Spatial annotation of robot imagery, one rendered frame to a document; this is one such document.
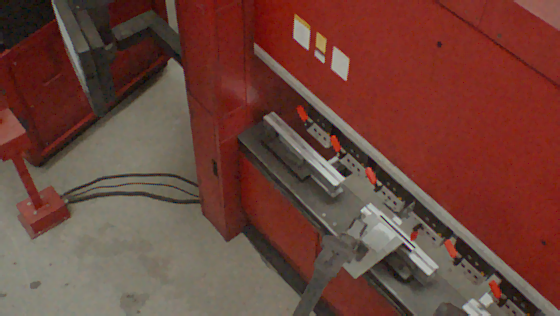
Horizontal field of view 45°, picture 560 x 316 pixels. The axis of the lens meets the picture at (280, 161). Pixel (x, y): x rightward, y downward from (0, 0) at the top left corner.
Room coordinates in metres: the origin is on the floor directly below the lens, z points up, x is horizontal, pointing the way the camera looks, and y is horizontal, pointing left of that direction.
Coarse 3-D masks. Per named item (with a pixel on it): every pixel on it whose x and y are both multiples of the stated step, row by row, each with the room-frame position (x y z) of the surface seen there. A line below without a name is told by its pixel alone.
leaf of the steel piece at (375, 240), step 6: (378, 228) 1.48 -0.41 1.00; (372, 234) 1.45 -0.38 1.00; (378, 234) 1.45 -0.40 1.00; (384, 234) 1.45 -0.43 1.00; (366, 240) 1.42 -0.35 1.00; (372, 240) 1.42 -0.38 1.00; (378, 240) 1.42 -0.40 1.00; (384, 240) 1.42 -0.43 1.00; (366, 246) 1.39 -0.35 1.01; (372, 246) 1.39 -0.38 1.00; (378, 246) 1.39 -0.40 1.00
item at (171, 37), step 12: (120, 24) 2.41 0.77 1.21; (132, 24) 2.42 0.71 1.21; (144, 24) 2.42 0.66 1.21; (156, 24) 2.42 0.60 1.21; (120, 36) 2.33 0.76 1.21; (132, 36) 2.40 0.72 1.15; (144, 36) 2.41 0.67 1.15; (156, 36) 2.41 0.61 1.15; (168, 36) 2.34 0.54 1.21; (120, 48) 2.30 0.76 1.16; (168, 48) 2.33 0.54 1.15; (180, 48) 2.27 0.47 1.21; (180, 60) 2.25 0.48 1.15
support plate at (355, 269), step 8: (368, 216) 1.54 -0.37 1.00; (376, 216) 1.54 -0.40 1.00; (368, 224) 1.50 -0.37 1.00; (376, 224) 1.50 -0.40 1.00; (384, 224) 1.50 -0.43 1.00; (368, 232) 1.46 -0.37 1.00; (392, 240) 1.42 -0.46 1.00; (400, 240) 1.43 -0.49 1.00; (384, 248) 1.39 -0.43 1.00; (392, 248) 1.39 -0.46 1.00; (368, 256) 1.35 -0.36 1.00; (376, 256) 1.35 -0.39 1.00; (384, 256) 1.35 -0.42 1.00; (344, 264) 1.31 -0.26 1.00; (352, 264) 1.31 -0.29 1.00; (360, 264) 1.31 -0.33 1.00; (368, 264) 1.31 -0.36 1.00; (352, 272) 1.27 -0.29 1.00; (360, 272) 1.27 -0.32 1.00
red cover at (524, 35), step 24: (456, 0) 1.43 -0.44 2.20; (480, 0) 1.37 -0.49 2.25; (504, 0) 1.33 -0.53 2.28; (528, 0) 1.31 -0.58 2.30; (552, 0) 1.32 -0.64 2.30; (480, 24) 1.36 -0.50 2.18; (504, 24) 1.31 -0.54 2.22; (528, 24) 1.27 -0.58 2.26; (552, 24) 1.23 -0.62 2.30; (528, 48) 1.25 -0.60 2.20; (552, 48) 1.21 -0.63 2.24; (552, 72) 1.19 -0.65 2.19
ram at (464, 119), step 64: (256, 0) 2.10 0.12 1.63; (320, 0) 1.83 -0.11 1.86; (384, 0) 1.63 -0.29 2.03; (320, 64) 1.81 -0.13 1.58; (384, 64) 1.59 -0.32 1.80; (448, 64) 1.42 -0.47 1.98; (512, 64) 1.28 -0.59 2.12; (384, 128) 1.55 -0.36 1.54; (448, 128) 1.37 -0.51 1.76; (512, 128) 1.23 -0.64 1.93; (448, 192) 1.32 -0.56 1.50; (512, 192) 1.17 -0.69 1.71; (512, 256) 1.10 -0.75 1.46
